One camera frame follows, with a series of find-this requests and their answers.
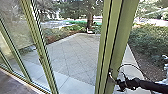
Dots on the green framed glass door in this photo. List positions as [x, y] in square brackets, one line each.
[116, 40]

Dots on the white garden statue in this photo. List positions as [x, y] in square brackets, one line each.
[164, 68]

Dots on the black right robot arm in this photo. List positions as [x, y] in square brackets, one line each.
[155, 86]

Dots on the tree trunk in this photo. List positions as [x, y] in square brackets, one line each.
[89, 21]

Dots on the green window frame wall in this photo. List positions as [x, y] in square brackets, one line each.
[38, 46]

